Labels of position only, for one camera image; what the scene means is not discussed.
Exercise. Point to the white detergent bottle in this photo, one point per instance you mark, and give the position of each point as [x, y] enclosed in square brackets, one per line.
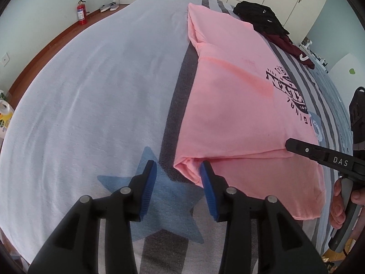
[5, 117]

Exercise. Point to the white wall socket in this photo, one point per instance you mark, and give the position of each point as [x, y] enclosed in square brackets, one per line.
[5, 59]

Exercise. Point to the maroon garment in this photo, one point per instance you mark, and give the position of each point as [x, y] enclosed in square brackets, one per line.
[288, 45]

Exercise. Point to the white bedside table with items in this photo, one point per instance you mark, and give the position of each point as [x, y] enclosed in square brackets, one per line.
[319, 60]

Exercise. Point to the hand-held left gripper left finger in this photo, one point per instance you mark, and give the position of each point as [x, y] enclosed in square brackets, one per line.
[149, 182]

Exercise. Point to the small white fan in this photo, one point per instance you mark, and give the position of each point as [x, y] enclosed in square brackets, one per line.
[307, 42]

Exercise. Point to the person's right hand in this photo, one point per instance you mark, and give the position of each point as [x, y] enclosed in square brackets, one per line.
[336, 205]

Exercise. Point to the white headboard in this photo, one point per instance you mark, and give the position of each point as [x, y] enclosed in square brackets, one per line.
[342, 65]

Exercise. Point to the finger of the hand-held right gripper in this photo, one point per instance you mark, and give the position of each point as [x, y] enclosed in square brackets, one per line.
[302, 148]

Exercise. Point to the pink printed T-shirt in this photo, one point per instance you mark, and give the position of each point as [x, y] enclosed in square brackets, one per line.
[233, 91]

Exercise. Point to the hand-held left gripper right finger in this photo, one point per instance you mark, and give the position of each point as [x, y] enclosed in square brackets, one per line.
[208, 185]

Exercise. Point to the black jacket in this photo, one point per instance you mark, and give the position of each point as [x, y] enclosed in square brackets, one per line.
[256, 12]

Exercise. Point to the red fire extinguisher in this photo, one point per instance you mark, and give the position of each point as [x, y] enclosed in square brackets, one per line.
[81, 12]

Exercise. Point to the striped star bed sheet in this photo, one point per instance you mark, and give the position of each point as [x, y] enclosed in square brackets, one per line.
[85, 91]

